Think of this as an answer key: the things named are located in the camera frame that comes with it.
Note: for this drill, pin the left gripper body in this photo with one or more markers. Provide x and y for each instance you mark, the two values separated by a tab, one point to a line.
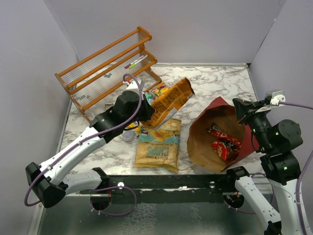
143	113

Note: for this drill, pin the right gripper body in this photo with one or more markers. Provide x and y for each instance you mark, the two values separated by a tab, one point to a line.
258	121

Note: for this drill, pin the teal Fox's candy bag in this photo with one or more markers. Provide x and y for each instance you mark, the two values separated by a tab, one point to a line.
151	97

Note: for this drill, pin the yellow snack bar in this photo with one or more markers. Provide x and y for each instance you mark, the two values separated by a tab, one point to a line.
136	127

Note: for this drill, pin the orange candy bag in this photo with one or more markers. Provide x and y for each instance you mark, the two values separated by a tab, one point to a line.
159	89

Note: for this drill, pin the orange yellow chips bag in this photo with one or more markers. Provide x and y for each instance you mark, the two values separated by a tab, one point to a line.
169	103

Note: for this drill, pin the beige snack packet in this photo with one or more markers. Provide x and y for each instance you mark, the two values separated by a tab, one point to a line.
160	147

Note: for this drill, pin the red rice cracker bag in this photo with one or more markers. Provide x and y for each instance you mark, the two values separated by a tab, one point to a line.
228	151

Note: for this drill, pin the red brown paper bag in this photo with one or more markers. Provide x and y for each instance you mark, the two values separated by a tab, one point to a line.
199	141

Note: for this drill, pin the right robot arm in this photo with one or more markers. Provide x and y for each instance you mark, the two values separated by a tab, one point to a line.
281	168

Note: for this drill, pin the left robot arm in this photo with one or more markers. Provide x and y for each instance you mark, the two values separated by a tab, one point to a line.
51	181

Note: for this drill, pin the small clear plastic cup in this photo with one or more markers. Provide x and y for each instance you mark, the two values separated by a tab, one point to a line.
128	135

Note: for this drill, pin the small grey open box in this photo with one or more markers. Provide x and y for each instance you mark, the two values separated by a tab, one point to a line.
107	106

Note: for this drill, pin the orange wooden rack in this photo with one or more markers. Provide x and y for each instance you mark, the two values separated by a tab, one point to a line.
92	79

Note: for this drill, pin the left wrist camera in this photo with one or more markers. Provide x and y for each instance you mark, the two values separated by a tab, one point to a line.
134	85

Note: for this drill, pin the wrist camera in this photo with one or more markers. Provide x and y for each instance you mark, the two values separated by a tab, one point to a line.
273	99
134	85

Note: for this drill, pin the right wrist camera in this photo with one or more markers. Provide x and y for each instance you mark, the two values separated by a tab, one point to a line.
273	99

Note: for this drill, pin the black mounting rail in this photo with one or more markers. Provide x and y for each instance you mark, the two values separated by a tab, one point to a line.
159	189

